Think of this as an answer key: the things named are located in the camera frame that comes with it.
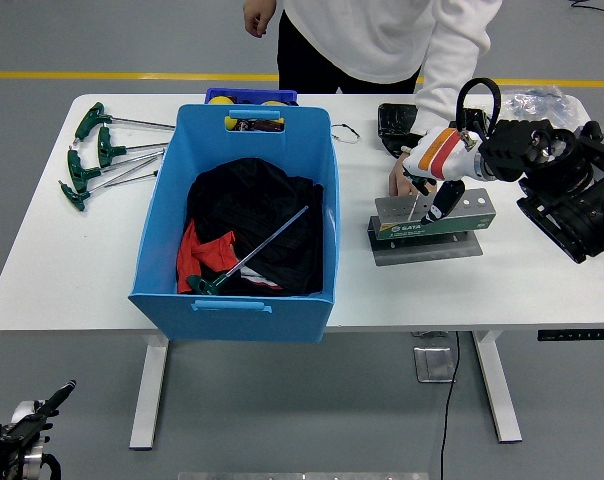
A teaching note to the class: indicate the black and red clothing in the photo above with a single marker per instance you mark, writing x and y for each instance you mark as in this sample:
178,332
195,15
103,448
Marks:
252,200

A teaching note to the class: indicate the metal floor plate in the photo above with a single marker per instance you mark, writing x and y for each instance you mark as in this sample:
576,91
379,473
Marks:
434,365

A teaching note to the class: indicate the person's right hand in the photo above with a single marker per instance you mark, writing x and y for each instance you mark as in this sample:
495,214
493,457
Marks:
259,15

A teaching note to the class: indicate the person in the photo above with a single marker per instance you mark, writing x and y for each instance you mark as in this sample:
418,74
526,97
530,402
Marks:
382,35

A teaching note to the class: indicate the person's left forearm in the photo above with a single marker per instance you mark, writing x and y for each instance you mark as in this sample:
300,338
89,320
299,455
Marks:
457,65

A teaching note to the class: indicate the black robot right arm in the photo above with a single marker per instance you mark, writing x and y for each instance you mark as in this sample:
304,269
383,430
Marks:
557,165

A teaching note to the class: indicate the white table leg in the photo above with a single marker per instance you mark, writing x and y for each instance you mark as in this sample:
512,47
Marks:
497,390
149,390

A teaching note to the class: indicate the black table control panel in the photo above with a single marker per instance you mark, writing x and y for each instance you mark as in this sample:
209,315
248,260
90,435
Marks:
574,335

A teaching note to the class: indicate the yellow ball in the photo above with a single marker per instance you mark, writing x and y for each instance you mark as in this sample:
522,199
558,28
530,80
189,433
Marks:
272,104
219,100
230,124

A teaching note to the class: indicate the green metal hex key holder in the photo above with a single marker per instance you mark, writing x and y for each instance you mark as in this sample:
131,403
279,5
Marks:
432,230

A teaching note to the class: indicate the clear plastic bag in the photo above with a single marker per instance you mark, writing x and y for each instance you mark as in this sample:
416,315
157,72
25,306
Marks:
542,102

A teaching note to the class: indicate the black plastic tray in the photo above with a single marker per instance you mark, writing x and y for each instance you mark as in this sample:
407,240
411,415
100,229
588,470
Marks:
397,125

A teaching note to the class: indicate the blue plastic storage box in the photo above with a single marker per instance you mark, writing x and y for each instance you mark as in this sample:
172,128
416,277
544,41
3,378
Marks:
242,320

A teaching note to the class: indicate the dark blue plastic bin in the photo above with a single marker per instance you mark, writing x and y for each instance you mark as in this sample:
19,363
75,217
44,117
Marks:
252,94

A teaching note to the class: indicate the dark red packet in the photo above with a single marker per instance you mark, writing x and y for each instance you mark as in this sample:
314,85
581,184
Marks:
262,126

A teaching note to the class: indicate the person's left hand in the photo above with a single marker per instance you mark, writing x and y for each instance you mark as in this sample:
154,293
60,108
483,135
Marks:
399,182

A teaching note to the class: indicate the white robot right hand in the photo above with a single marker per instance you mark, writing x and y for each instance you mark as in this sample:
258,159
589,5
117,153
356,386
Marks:
442,155

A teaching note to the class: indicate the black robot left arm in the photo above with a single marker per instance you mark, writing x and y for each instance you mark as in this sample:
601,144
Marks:
2,445

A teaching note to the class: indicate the black-white robot left hand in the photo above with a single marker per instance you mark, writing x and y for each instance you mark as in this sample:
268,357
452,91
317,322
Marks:
52,397

